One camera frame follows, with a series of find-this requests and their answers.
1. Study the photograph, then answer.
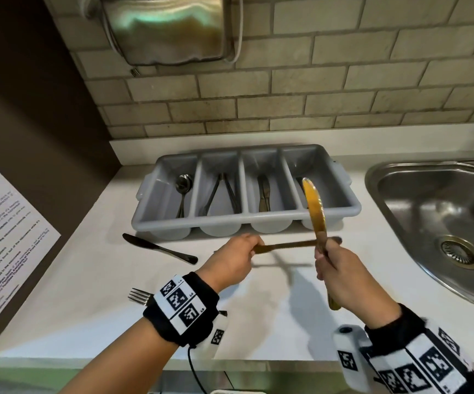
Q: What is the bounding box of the person's right hand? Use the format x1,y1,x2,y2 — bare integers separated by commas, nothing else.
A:
314,241,402,326

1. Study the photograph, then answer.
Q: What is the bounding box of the person's left hand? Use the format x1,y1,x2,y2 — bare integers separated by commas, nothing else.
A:
194,233,266,294

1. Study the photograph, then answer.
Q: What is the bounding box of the gold table knife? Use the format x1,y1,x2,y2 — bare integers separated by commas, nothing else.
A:
302,178,342,311
254,236,343,255

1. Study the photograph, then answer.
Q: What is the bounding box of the person's left forearm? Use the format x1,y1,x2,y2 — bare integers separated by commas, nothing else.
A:
57,315,181,394

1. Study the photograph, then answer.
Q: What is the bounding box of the gray four-compartment cutlery tray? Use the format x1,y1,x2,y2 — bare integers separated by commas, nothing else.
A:
131,144,362,237

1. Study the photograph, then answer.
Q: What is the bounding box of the bronze table knife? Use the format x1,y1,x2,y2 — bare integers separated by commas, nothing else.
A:
257,175,271,213

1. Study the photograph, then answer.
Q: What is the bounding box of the dark metal fork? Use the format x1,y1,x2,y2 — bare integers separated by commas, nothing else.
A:
199,173,223,216
222,172,242,214

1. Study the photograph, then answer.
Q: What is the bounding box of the silver spoon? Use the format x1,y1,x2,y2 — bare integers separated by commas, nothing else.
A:
175,174,193,219

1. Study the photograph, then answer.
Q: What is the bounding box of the black marker wristband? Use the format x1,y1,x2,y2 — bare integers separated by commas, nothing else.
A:
363,303,474,394
143,271,220,349

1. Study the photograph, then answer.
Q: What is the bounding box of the dark metal table knife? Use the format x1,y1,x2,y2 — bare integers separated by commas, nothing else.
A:
122,233,199,265

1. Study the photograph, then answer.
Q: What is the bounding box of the stainless steel sink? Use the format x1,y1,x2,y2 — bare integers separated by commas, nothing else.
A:
364,157,474,314

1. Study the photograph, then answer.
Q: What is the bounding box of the silver fork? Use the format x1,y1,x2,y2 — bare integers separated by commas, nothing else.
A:
128,288,156,306

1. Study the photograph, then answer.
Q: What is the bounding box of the brass sink drain strainer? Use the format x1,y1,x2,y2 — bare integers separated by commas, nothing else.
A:
439,235,474,271

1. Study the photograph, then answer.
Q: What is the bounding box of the stainless paper towel dispenser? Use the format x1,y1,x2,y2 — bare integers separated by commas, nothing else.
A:
96,0,236,67

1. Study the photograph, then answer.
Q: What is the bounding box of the printed paper notice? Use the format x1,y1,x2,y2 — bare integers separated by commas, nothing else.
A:
0,147,62,329

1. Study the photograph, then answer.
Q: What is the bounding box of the black cable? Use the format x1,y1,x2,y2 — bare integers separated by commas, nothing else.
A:
186,344,209,394

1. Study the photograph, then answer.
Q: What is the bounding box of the white cable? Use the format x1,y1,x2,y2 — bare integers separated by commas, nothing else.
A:
224,0,246,64

